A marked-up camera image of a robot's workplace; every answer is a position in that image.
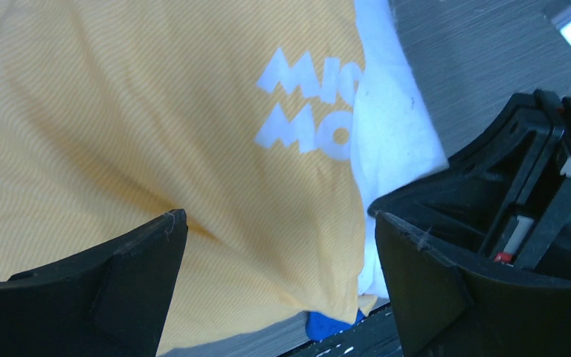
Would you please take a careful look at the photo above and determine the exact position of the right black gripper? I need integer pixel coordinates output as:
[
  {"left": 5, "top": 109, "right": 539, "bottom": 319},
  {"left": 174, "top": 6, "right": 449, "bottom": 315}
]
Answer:
[{"left": 368, "top": 90, "right": 571, "bottom": 280}]

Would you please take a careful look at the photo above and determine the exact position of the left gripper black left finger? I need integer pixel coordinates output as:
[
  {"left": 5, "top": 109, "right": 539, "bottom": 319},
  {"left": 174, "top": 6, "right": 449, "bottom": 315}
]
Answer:
[{"left": 0, "top": 209, "right": 188, "bottom": 356}]

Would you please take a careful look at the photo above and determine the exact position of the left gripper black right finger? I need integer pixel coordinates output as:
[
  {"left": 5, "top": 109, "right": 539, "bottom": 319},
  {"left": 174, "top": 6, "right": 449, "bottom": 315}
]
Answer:
[{"left": 375, "top": 213, "right": 571, "bottom": 356}]

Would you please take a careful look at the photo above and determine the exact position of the white pillow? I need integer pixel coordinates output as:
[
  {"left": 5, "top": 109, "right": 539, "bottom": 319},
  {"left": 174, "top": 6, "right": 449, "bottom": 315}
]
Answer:
[{"left": 349, "top": 0, "right": 450, "bottom": 300}]

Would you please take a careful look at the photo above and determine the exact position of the orange pillowcase with white print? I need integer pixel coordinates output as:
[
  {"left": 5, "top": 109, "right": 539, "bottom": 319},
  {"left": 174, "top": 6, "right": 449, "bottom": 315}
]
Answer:
[{"left": 0, "top": 1, "right": 374, "bottom": 353}]

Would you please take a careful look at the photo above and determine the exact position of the blue cloth piece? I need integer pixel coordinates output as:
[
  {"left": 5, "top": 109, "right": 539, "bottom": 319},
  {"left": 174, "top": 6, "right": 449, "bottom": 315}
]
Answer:
[{"left": 306, "top": 310, "right": 365, "bottom": 342}]

